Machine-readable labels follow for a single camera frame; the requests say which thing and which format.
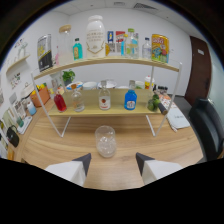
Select small red liquid bottle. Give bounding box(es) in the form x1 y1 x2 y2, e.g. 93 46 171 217
53 87 68 113

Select light blue cup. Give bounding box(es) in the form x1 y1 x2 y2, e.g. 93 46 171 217
26 101 38 117

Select yellow cup white lid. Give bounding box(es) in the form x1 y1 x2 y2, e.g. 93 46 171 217
144 75 156 90

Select clear glass with ice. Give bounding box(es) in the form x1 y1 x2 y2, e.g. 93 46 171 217
94 125 117 158

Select white folded cloth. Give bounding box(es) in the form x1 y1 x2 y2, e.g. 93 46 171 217
165 105 191 133

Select white flat tray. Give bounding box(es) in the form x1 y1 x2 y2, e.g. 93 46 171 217
16 114 34 135

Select lime jar with cork lid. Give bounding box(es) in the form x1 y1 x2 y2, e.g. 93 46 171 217
146 89 169 116

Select black armchair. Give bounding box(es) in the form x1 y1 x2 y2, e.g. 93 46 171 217
188 97 224 161

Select black kettle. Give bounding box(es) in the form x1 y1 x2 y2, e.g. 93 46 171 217
5 124 20 148

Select orange printed sheet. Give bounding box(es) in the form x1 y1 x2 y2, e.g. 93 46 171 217
159 93 174 109

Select blue liquid bottle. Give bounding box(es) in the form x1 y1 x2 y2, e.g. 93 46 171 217
123 79 138 111

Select clear bottle red label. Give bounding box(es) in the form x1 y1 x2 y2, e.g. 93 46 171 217
98 79 112 111

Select orange storage basket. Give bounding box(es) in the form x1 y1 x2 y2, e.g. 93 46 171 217
30 84 51 108

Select dark small condiment bottles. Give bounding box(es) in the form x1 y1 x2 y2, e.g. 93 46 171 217
156 85 168 94

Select white two-tier wooden shelf rack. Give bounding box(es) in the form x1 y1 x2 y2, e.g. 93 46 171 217
31 55 183 138

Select blue rimmed bowl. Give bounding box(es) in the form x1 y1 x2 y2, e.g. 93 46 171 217
65 80 84 91

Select small white bowl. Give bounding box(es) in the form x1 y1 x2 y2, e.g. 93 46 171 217
82 81 98 91

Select green potted plant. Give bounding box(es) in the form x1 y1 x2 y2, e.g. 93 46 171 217
62 69 76 86

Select large white bowl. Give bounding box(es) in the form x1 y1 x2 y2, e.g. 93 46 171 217
97 79 118 90

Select brown door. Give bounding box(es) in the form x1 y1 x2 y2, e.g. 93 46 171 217
184 35 212 107

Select small teal bottle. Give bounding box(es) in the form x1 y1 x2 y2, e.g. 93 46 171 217
72 37 84 61

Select black tall can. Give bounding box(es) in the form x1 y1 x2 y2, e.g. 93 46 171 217
36 33 54 73

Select small clear water bottle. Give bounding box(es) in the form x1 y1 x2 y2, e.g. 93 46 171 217
142 37 153 60

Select glass jar wooden lid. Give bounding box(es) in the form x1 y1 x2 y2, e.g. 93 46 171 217
56 24 75 66

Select blue bottle yellow cap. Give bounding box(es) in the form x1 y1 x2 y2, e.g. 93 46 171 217
120 33 129 57

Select large white bottle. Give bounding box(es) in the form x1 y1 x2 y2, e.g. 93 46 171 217
85 14 107 60

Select wooden wall shelf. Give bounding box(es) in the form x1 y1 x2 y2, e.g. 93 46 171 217
5 54 31 73

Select red wall poster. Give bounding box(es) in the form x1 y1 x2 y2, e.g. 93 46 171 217
115 30 126 53

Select blue wall poster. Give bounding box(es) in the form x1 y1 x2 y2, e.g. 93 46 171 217
107 30 115 53

